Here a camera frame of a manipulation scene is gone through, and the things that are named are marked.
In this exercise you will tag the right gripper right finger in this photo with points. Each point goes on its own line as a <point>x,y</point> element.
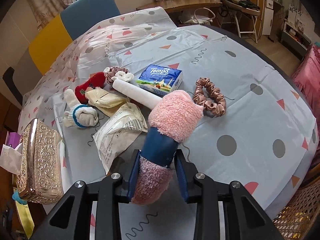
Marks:
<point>243,217</point>

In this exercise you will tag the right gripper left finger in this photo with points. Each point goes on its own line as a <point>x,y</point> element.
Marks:
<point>70,218</point>

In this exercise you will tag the white wet wipe packet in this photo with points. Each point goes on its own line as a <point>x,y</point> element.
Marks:
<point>118,133</point>

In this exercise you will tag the white knit glove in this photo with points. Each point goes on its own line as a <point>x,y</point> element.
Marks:
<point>78,115</point>

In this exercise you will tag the pink satin scrunchie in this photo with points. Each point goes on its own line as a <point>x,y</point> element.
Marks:
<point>209,97</point>

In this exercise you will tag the cream mesh cloth bundle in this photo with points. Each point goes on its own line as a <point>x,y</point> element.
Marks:
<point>108,103</point>

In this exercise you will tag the pink fuzzy sock roll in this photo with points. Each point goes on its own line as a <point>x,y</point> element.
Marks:
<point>171,123</point>

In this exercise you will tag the red sock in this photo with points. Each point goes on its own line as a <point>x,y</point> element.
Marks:
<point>96,80</point>

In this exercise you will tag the white foam roll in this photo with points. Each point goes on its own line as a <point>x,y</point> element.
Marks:
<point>138,94</point>

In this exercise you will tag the blue Tempo tissue pack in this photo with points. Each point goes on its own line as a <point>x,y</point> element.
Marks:
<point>160,80</point>

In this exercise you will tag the wicker chair seat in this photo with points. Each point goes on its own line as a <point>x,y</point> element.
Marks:
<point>299,217</point>

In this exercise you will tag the ornate gold tissue box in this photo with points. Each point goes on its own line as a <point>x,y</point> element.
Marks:
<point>40,178</point>

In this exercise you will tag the purple tissue carton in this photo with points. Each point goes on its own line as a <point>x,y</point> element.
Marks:
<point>12,139</point>

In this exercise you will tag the pink ruffled bedding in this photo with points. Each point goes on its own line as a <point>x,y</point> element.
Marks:
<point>306,78</point>

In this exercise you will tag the grey yellow blue sofa back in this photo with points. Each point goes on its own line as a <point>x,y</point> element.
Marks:
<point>56,36</point>

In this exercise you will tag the white basket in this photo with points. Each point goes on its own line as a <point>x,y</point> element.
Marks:
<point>201,16</point>

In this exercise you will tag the blue folding chair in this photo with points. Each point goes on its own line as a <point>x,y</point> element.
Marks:
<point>236,8</point>

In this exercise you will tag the wooden side desk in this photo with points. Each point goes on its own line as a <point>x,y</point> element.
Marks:
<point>171,6</point>

